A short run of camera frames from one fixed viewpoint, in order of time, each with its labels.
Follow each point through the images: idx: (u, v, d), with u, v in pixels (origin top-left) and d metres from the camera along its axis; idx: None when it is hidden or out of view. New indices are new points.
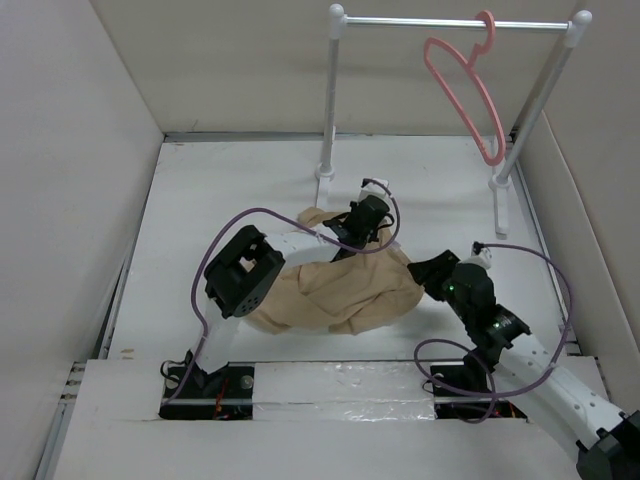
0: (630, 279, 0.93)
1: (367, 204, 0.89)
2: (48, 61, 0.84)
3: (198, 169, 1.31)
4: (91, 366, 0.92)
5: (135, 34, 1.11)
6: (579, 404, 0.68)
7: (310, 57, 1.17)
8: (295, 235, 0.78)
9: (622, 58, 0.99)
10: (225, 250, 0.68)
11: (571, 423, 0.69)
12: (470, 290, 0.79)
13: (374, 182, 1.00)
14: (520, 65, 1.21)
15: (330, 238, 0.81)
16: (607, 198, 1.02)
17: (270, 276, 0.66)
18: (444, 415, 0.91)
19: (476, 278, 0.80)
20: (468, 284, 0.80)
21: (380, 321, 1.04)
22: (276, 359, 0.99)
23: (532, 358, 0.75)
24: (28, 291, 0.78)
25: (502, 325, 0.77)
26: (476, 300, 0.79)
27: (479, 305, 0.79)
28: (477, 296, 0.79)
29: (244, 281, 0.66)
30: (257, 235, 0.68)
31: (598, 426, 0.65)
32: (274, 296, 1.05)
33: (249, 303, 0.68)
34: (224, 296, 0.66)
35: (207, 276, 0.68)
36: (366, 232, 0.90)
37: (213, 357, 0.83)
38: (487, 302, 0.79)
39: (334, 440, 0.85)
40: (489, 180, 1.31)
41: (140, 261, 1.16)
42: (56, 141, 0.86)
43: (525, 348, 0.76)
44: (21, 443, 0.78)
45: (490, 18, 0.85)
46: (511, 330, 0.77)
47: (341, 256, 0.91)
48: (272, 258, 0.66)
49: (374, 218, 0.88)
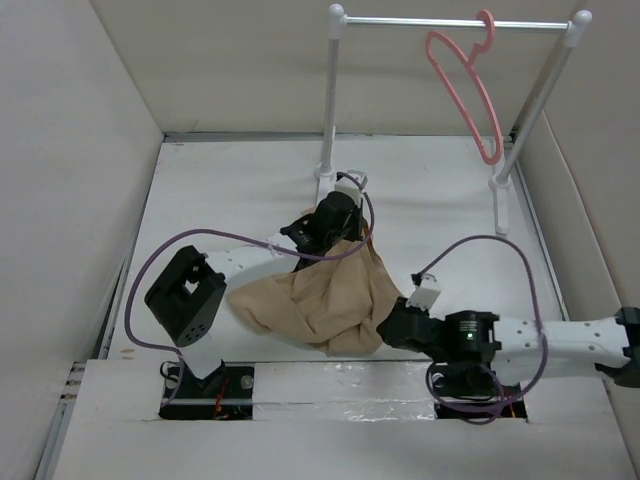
0: (630, 279, 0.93)
1: (328, 205, 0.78)
2: (48, 61, 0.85)
3: (198, 169, 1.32)
4: (91, 366, 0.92)
5: (136, 35, 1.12)
6: (593, 344, 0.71)
7: (310, 58, 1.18)
8: (243, 251, 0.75)
9: (623, 57, 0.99)
10: (164, 277, 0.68)
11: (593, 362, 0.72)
12: (417, 339, 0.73)
13: (348, 175, 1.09)
14: (520, 64, 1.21)
15: (283, 249, 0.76)
16: (607, 198, 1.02)
17: (211, 300, 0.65)
18: (443, 415, 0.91)
19: (408, 321, 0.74)
20: (406, 336, 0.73)
21: (360, 345, 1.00)
22: (276, 358, 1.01)
23: (526, 338, 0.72)
24: (29, 289, 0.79)
25: (465, 335, 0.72)
26: (430, 341, 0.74)
27: (433, 340, 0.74)
28: (423, 334, 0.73)
29: (185, 307, 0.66)
30: (196, 257, 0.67)
31: (624, 345, 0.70)
32: (266, 296, 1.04)
33: (195, 330, 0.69)
34: (168, 325, 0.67)
35: (149, 303, 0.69)
36: (331, 236, 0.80)
37: (204, 366, 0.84)
38: (433, 329, 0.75)
39: (333, 440, 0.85)
40: (489, 180, 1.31)
41: (141, 261, 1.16)
42: (57, 140, 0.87)
43: (514, 339, 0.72)
44: (21, 443, 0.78)
45: (490, 18, 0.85)
46: (477, 327, 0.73)
47: (305, 263, 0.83)
48: (211, 282, 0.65)
49: (337, 218, 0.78)
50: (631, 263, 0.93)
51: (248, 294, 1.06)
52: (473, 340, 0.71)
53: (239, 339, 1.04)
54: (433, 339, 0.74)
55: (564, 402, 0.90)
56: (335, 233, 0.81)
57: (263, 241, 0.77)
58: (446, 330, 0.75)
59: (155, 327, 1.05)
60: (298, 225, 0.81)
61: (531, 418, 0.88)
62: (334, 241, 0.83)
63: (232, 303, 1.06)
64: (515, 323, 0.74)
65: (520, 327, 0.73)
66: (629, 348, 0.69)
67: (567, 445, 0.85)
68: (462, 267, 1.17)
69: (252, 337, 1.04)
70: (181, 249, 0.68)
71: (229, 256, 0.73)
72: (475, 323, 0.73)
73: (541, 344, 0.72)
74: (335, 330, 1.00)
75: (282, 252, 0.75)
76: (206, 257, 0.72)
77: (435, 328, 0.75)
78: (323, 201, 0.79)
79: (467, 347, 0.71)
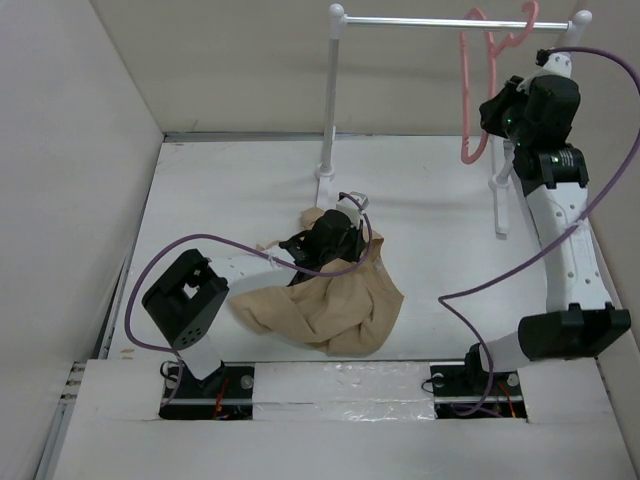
0: (633, 279, 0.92)
1: (324, 223, 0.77)
2: (47, 63, 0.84)
3: (198, 169, 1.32)
4: (91, 366, 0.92)
5: (136, 34, 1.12)
6: (574, 274, 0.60)
7: (311, 56, 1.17)
8: (243, 258, 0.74)
9: (625, 57, 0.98)
10: (165, 278, 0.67)
11: (554, 278, 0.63)
12: (548, 99, 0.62)
13: (349, 194, 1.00)
14: (521, 62, 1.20)
15: (282, 261, 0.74)
16: (611, 199, 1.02)
17: (211, 303, 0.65)
18: (443, 415, 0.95)
19: (564, 92, 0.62)
20: (548, 90, 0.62)
21: (360, 346, 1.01)
22: (272, 357, 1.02)
23: (563, 211, 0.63)
24: (28, 291, 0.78)
25: (562, 161, 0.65)
26: (546, 115, 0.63)
27: (550, 125, 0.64)
28: (548, 106, 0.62)
29: (185, 311, 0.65)
30: (200, 260, 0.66)
31: (574, 300, 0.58)
32: (266, 297, 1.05)
33: (192, 333, 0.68)
34: (166, 327, 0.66)
35: (147, 305, 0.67)
36: (327, 252, 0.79)
37: (199, 367, 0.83)
38: (556, 120, 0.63)
39: (333, 440, 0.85)
40: (489, 179, 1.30)
41: (141, 261, 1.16)
42: (55, 140, 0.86)
43: (563, 199, 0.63)
44: (21, 443, 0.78)
45: (532, 19, 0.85)
46: (569, 170, 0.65)
47: (299, 279, 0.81)
48: (213, 285, 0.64)
49: (332, 237, 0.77)
50: (635, 263, 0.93)
51: (248, 295, 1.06)
52: (558, 163, 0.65)
53: (239, 338, 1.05)
54: (551, 112, 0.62)
55: (564, 402, 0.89)
56: (331, 250, 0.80)
57: (265, 253, 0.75)
58: (555, 134, 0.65)
59: (155, 327, 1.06)
60: (296, 241, 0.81)
61: (530, 418, 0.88)
62: (327, 260, 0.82)
63: (233, 303, 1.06)
64: (581, 205, 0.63)
65: (579, 213, 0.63)
66: (576, 307, 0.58)
67: (567, 444, 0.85)
68: (462, 268, 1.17)
69: (252, 337, 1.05)
70: (186, 251, 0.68)
71: (231, 263, 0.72)
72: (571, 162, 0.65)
73: (564, 230, 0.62)
74: (335, 331, 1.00)
75: (281, 264, 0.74)
76: (210, 262, 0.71)
77: (559, 126, 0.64)
78: (320, 218, 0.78)
79: (549, 159, 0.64)
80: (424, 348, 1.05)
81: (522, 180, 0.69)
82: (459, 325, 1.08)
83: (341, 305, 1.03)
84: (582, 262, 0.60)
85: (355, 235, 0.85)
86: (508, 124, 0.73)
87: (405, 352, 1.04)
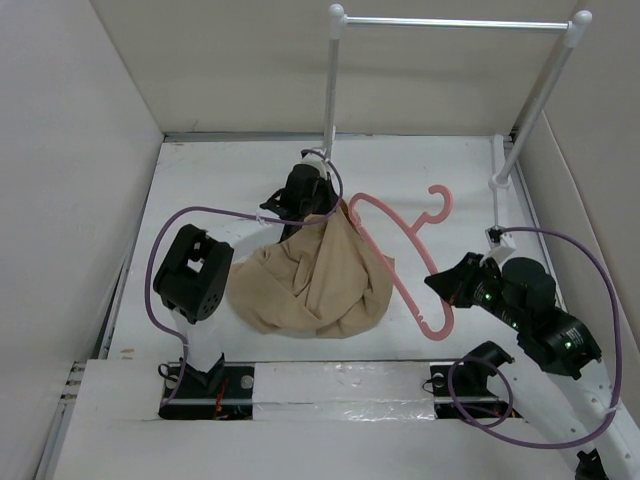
0: (632, 279, 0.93)
1: (297, 177, 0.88)
2: (48, 62, 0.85)
3: (198, 169, 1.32)
4: (91, 366, 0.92)
5: (135, 34, 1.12)
6: (630, 453, 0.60)
7: (310, 57, 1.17)
8: (236, 223, 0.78)
9: (624, 57, 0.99)
10: (169, 258, 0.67)
11: (606, 455, 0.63)
12: (528, 292, 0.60)
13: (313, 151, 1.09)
14: (521, 62, 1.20)
15: (271, 220, 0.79)
16: (610, 199, 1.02)
17: (223, 267, 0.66)
18: (443, 415, 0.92)
19: (537, 279, 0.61)
20: (524, 284, 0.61)
21: (367, 317, 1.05)
22: (273, 357, 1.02)
23: (596, 394, 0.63)
24: (29, 291, 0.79)
25: (572, 341, 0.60)
26: (533, 304, 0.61)
27: (540, 311, 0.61)
28: (536, 301, 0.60)
29: (197, 279, 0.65)
30: (199, 232, 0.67)
31: None
32: (267, 295, 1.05)
33: (211, 300, 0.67)
34: (183, 303, 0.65)
35: (159, 290, 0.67)
36: (305, 204, 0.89)
37: (204, 361, 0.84)
38: (544, 303, 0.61)
39: (333, 440, 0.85)
40: (489, 180, 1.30)
41: (141, 261, 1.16)
42: (56, 141, 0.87)
43: (592, 381, 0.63)
44: (22, 443, 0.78)
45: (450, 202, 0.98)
46: (581, 349, 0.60)
47: (288, 234, 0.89)
48: (219, 249, 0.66)
49: (306, 188, 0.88)
50: (632, 263, 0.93)
51: (247, 295, 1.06)
52: (568, 345, 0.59)
53: (238, 339, 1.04)
54: (537, 303, 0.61)
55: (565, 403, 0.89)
56: (308, 202, 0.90)
57: (252, 215, 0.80)
58: (550, 315, 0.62)
59: (154, 328, 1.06)
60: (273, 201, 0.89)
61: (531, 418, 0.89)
62: (307, 211, 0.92)
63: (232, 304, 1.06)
64: (608, 381, 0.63)
65: (609, 391, 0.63)
66: None
67: None
68: None
69: (252, 338, 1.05)
70: (180, 228, 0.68)
71: (226, 228, 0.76)
72: (581, 339, 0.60)
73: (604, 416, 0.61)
74: (344, 310, 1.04)
75: (270, 221, 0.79)
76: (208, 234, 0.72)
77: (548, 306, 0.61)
78: (291, 175, 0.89)
79: (560, 346, 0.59)
80: (424, 348, 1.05)
81: (538, 364, 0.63)
82: (459, 326, 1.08)
83: (343, 287, 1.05)
84: (629, 438, 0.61)
85: (326, 187, 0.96)
86: (487, 300, 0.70)
87: (406, 352, 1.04)
